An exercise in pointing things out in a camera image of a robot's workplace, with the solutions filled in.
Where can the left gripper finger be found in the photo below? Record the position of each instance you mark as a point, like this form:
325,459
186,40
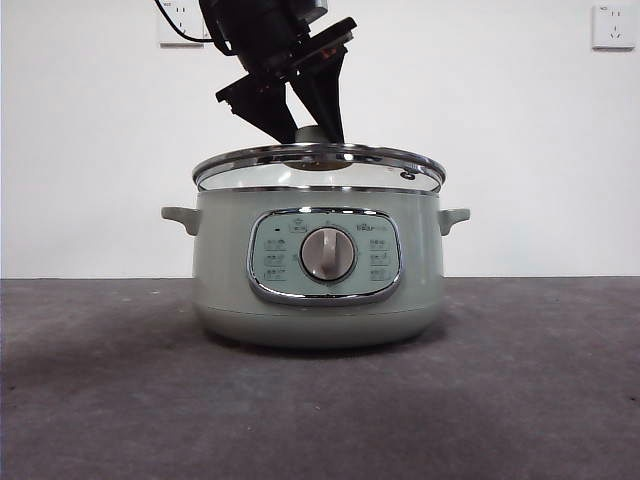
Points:
272,112
325,95

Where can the glass lid with green knob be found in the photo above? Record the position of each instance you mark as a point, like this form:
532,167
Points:
250,175

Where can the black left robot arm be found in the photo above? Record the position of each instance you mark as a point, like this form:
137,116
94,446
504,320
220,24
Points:
250,30

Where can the pale green electric pot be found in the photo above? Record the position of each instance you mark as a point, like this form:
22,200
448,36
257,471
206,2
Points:
225,300

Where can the pale grey camera box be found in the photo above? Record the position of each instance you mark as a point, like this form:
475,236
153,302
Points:
317,5

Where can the white wall socket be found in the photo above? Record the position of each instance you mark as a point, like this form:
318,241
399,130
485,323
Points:
614,27
165,39

